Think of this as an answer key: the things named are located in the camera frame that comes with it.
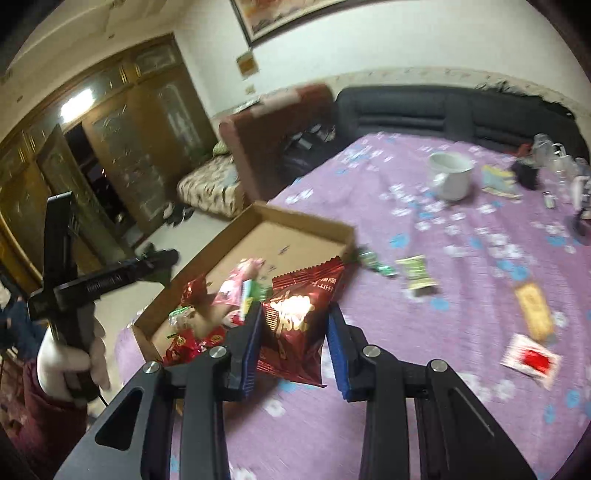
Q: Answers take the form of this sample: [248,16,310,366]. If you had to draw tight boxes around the red cartoon snack packet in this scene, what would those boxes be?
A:
[163,327,226,366]

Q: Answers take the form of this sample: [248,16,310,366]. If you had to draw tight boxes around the pink long snack packet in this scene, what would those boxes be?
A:
[212,258,266,307]

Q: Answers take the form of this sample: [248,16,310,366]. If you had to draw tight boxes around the small red candy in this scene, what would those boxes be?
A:
[181,274,207,307]

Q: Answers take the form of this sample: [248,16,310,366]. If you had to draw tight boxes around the large red snack bag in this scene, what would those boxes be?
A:
[257,257,345,387]

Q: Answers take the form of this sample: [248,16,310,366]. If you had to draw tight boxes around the dark green snack bag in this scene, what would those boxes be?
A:
[239,279,273,321]

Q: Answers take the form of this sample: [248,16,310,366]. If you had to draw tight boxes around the gloved left hand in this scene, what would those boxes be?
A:
[36,320,111,402]

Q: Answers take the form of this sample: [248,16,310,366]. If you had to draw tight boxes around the light green candy packet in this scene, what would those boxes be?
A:
[396,255,439,296]

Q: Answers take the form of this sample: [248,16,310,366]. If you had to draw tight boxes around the small green twisted candy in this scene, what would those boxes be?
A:
[356,247,398,278]

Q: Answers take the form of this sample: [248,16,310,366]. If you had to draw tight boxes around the cardboard box tray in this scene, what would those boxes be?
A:
[128,202,356,362]

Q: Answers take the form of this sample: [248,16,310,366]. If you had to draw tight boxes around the white red snack packet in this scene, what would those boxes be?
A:
[500,334,562,391]

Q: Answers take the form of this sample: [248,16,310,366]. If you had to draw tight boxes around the wooden door cabinet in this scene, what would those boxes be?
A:
[1,35,215,278]

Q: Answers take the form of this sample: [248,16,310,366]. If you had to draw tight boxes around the yellow biscuit packet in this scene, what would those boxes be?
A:
[514,281,554,343]

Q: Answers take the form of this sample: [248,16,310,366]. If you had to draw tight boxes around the white ceramic mug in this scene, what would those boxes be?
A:
[428,152,474,203]

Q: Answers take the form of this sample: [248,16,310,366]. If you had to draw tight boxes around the small booklet on table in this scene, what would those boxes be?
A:
[481,165,521,200]

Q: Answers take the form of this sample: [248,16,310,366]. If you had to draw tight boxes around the brown armchair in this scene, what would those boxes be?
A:
[218,83,334,202]

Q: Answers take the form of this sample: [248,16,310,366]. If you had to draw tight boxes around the black small container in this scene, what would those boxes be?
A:
[510,158,539,191]

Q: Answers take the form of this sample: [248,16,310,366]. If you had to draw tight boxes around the clear glass jar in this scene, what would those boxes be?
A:
[532,133,579,179]

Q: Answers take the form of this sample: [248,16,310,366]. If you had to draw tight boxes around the black sofa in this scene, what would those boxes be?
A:
[335,85,589,159]

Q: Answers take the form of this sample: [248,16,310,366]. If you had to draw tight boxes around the framed wall picture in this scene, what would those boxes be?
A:
[230,0,369,47]

